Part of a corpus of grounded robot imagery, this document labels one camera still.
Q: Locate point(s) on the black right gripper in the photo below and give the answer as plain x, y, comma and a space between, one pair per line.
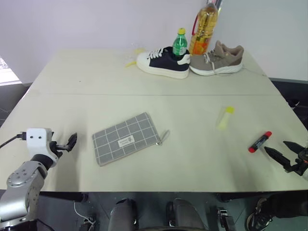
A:
299, 164

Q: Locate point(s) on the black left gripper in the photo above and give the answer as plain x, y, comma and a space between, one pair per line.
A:
57, 146

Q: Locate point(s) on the grey checked fabric pencil case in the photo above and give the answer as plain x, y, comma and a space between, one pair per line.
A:
120, 139

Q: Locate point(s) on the red and black marker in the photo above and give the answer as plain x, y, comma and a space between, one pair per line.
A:
260, 142

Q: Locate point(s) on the yellow glue stick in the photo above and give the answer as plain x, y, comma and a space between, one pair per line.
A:
225, 118

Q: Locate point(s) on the dark rounded shape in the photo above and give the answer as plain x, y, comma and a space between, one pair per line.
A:
122, 215

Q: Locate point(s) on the small yellow plastic scrap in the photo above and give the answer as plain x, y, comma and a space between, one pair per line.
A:
130, 64

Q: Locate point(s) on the taupe suede sneaker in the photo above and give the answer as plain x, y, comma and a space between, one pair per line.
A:
216, 61

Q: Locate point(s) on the black and white sneaker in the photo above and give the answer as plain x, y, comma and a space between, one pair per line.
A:
161, 65

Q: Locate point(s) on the green plastic bottle yellow cap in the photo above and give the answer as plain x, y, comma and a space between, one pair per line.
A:
180, 44

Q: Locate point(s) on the large yellow oil bottle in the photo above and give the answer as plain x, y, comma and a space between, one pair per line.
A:
203, 26

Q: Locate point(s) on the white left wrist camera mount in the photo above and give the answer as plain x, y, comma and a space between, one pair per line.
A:
36, 142

